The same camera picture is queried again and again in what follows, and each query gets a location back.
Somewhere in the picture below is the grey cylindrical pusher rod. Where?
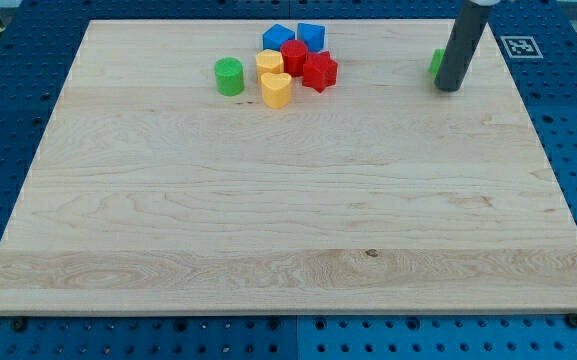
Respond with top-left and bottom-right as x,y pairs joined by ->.
434,0 -> 494,92

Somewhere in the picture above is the light wooden board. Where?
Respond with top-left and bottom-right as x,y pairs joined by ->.
0,20 -> 577,316

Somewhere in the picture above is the green block behind rod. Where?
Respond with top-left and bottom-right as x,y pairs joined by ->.
428,48 -> 445,76

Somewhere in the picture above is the white fiducial marker tag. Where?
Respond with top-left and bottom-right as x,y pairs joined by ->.
501,36 -> 543,59

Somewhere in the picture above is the blue block right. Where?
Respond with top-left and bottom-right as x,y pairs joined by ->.
297,23 -> 325,52

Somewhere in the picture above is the blue block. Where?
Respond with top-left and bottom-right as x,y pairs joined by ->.
262,24 -> 296,51
297,23 -> 325,52

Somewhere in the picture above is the red star block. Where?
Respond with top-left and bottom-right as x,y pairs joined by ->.
302,51 -> 338,93

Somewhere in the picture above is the red cylinder block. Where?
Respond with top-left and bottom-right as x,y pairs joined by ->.
280,40 -> 308,77

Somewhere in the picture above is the blue block left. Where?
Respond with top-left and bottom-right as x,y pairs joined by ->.
262,24 -> 296,51

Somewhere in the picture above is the yellow block rear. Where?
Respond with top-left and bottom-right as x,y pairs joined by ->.
255,49 -> 284,81

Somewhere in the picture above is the yellow heart block front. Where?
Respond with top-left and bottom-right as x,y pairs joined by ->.
260,72 -> 292,109

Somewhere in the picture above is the green cylinder block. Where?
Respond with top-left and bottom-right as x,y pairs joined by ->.
214,57 -> 244,96

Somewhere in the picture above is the black bolt right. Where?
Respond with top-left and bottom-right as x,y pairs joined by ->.
565,313 -> 577,329

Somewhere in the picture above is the black bolt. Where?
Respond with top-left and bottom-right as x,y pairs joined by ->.
10,317 -> 28,333
565,313 -> 577,329

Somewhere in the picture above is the black bolt left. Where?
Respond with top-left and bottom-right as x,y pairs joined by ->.
10,317 -> 28,333

